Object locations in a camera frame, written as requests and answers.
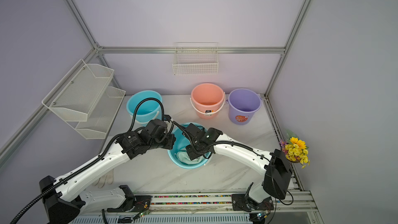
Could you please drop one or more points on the white wire wall basket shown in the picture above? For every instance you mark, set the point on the white wire wall basket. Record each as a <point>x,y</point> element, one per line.
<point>195,58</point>

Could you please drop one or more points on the mint green microfiber cloth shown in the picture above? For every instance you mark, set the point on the mint green microfiber cloth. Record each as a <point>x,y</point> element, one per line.
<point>183,157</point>

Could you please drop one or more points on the teal plastic bucket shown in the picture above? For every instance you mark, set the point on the teal plastic bucket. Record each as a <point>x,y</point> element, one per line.
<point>149,110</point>
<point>181,143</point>

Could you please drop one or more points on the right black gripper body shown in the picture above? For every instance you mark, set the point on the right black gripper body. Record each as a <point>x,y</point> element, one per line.
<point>195,151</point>

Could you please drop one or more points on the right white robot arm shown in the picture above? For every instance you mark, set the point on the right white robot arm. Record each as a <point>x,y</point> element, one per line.
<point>273,166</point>

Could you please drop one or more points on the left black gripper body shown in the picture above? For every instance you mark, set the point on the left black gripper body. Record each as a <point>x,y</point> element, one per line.
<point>166,142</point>

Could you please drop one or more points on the pink plastic bucket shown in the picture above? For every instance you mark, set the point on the pink plastic bucket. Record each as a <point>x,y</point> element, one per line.
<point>207,100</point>

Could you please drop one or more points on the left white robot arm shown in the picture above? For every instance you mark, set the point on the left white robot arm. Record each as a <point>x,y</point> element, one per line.
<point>65,197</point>

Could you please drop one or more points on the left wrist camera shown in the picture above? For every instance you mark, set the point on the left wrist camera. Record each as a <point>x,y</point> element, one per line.
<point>169,121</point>

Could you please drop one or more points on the white mesh two-tier shelf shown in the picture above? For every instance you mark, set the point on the white mesh two-tier shelf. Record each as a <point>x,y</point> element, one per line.
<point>86,100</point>

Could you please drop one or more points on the purple plastic bucket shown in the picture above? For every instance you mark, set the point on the purple plastic bucket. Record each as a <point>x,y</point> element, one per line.
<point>243,104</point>

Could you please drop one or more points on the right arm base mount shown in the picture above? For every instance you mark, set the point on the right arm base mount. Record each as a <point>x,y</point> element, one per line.
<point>252,202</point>

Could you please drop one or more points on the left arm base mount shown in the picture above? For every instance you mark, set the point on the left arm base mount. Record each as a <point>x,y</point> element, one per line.
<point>132,202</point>

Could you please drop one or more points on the yellow artificial flower bouquet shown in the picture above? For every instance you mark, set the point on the yellow artificial flower bouquet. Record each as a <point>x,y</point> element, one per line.
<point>295,149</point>

